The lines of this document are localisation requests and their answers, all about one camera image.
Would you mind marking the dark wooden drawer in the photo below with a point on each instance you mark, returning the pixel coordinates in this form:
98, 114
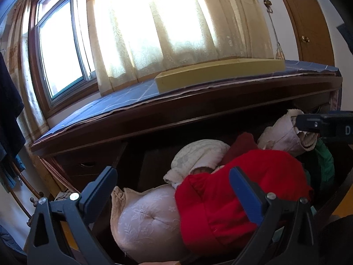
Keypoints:
154, 154

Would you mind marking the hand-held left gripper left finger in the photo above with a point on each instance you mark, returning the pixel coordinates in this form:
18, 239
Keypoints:
99, 190

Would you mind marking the dark red underwear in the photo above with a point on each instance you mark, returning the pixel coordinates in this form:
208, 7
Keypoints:
242, 145

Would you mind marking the beige patterned side curtain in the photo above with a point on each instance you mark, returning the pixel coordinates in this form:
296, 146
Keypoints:
30, 102

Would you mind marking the pink lace bra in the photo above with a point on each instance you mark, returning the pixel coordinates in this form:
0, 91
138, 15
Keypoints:
146, 220

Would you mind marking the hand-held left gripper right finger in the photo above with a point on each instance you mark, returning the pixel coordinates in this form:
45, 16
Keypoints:
245, 196

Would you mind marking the teal hanging garment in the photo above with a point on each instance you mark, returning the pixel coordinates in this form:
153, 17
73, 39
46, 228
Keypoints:
13, 171

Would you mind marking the closed desk drawer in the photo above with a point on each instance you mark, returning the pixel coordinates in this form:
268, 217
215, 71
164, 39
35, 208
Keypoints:
88, 160

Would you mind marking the cream lace curtain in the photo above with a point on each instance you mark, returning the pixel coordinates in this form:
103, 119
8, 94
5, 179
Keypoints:
171, 27

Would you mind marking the dark hanging jacket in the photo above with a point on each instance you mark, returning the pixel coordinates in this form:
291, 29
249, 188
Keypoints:
9, 102

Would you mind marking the wood framed window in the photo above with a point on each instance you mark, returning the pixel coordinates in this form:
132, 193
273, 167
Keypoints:
60, 52

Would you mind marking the blue checked tablecloth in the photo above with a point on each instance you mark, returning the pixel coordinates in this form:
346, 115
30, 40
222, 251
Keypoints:
132, 96

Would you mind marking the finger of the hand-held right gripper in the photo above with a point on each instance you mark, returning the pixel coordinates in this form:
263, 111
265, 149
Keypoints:
309, 122

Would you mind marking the beige underwear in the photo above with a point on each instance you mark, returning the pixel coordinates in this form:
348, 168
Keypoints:
281, 138

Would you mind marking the green underwear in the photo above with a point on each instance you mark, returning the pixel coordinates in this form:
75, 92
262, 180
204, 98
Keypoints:
324, 165

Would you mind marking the wooden coat rack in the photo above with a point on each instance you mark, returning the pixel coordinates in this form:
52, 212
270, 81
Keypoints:
26, 183

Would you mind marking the white dotted underwear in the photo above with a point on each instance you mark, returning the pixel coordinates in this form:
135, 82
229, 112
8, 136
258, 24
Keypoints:
198, 154

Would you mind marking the dark wooden desk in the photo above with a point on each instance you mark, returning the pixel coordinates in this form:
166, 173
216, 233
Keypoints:
171, 116

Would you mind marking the shallow yellow cardboard tray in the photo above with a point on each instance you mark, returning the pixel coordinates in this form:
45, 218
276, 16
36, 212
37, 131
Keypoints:
209, 73

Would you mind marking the checked cloth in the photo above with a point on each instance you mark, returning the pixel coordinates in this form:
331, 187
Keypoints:
64, 196

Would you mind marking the brass door knob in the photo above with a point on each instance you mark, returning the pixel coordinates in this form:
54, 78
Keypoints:
305, 39

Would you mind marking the brown wooden door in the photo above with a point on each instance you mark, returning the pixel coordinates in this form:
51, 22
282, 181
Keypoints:
309, 13

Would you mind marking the blue jacket heap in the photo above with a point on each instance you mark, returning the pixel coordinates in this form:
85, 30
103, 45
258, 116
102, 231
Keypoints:
9, 240

